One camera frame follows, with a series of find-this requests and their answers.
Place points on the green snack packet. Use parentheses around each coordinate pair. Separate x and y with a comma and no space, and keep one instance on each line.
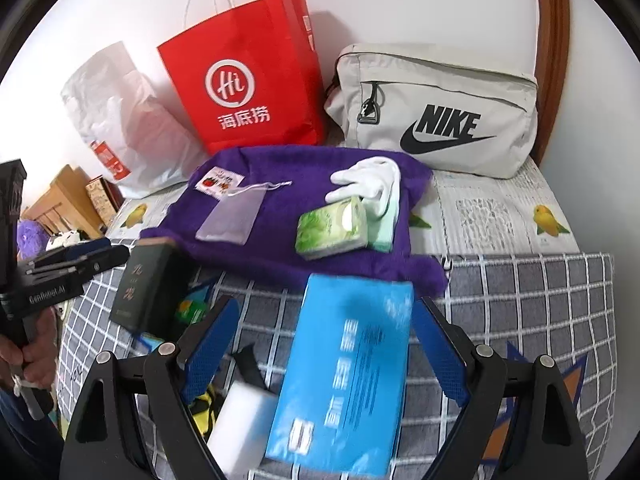
(190,310)

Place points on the wooden headboard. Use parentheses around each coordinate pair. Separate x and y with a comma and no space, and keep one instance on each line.
(60,195)

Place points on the person's dark trousers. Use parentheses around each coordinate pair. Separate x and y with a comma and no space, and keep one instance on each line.
(25,440)

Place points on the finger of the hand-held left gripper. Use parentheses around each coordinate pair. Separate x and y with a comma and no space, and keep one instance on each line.
(85,269)
(80,251)

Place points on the purple towel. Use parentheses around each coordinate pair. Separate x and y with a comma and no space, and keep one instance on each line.
(280,175)

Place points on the white floral pillow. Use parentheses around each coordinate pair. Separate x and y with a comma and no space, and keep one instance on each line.
(65,240)

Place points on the blue tissue pack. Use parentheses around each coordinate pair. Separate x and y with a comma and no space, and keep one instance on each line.
(345,375)

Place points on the grey checked cloth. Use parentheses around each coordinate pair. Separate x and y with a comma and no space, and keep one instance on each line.
(525,310)

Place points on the white foam sponge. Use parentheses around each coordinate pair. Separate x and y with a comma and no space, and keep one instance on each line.
(240,430)

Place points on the white plastic shopping bag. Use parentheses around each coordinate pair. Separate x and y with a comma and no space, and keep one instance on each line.
(125,125)

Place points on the wooden door frame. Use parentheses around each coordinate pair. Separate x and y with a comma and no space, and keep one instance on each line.
(552,60)

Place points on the grey waist bag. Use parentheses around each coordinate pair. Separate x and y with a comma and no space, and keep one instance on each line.
(435,110)

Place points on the dark green tin box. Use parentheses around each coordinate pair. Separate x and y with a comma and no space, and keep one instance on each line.
(145,285)

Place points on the purple fluffy cloth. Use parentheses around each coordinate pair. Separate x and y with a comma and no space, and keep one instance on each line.
(30,237)

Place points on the white glove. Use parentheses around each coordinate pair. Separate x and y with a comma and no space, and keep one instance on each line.
(370,175)

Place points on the fruit print bed sheet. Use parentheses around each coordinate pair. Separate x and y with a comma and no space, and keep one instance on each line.
(490,215)

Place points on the person's left hand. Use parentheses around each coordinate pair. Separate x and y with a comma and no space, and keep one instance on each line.
(40,350)

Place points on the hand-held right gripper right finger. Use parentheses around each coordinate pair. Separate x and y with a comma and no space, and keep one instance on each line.
(440,355)

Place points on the patterned gift box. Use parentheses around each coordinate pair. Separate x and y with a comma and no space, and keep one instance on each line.
(102,200)

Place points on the green pocket tissue pack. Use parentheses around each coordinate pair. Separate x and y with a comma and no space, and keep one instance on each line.
(330,227)

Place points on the red paper bag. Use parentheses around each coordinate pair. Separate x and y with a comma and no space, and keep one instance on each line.
(240,85)

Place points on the tomato print sachet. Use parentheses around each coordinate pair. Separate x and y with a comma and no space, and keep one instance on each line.
(217,179)

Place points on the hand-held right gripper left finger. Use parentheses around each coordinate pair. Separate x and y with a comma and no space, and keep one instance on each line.
(210,355)

